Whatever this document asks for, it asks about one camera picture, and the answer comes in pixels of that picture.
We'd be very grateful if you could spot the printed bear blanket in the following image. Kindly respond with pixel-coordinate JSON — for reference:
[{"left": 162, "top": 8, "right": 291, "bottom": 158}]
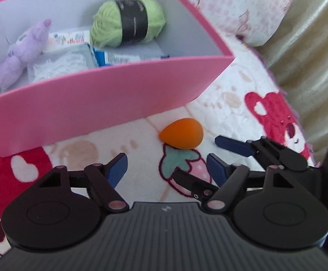
[{"left": 0, "top": 31, "right": 323, "bottom": 263}]

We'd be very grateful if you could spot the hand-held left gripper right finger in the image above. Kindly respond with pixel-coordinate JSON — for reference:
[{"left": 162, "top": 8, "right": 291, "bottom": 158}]
[{"left": 202, "top": 153, "right": 297, "bottom": 212}]

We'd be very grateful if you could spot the white lace cloth packet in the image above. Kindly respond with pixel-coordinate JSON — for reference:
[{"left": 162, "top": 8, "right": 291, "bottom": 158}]
[{"left": 27, "top": 43, "right": 99, "bottom": 84}]

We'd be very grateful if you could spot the green yarn ball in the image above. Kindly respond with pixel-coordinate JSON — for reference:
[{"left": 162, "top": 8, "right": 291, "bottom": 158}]
[{"left": 91, "top": 0, "right": 167, "bottom": 48}]

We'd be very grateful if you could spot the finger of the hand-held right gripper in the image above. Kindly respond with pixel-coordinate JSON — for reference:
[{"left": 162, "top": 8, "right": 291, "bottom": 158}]
[
  {"left": 215, "top": 135, "right": 309, "bottom": 173},
  {"left": 172, "top": 169, "right": 219, "bottom": 201}
]

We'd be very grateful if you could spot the beige satin cloth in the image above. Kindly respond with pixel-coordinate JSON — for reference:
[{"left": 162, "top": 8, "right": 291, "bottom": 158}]
[{"left": 251, "top": 0, "right": 328, "bottom": 164}]

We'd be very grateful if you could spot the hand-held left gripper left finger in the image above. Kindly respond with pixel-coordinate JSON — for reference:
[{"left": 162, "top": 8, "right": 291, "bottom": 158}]
[{"left": 38, "top": 153, "right": 129, "bottom": 213}]

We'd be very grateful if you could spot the pink checkered pillow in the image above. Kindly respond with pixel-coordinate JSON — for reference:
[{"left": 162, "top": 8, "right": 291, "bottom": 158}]
[{"left": 164, "top": 0, "right": 301, "bottom": 47}]

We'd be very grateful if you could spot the white tissue pack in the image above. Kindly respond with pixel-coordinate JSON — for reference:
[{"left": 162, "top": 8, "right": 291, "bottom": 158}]
[{"left": 47, "top": 28, "right": 92, "bottom": 47}]

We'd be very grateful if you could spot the pink cardboard box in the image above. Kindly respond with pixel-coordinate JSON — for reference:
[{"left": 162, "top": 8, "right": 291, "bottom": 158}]
[{"left": 0, "top": 0, "right": 236, "bottom": 157}]

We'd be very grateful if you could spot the orange makeup sponge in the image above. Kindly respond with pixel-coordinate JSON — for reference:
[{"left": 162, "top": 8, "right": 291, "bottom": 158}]
[{"left": 159, "top": 118, "right": 204, "bottom": 150}]

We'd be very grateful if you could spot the purple plush toy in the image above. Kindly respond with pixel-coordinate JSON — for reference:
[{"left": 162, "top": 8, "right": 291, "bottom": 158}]
[{"left": 0, "top": 19, "right": 53, "bottom": 92}]

